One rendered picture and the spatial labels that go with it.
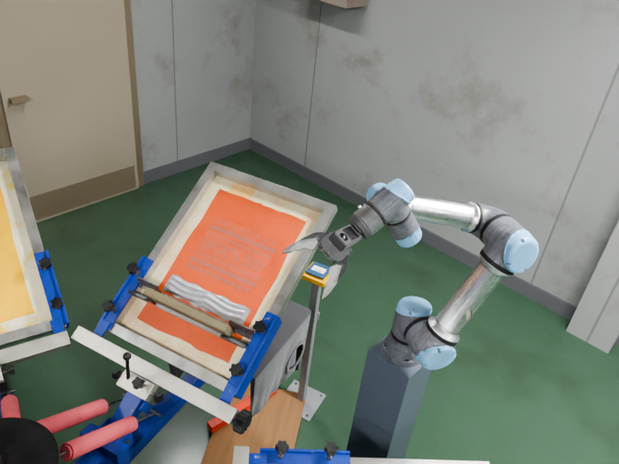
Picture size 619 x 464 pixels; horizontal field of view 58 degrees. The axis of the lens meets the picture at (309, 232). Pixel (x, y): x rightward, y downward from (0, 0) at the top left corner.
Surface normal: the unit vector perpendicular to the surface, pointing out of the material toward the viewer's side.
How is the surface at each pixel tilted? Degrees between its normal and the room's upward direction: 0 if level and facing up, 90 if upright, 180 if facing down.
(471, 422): 0
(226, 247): 32
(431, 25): 90
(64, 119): 90
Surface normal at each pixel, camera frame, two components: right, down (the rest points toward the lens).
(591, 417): 0.10, -0.83
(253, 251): -0.17, -0.47
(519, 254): 0.37, 0.44
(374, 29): -0.68, 0.35
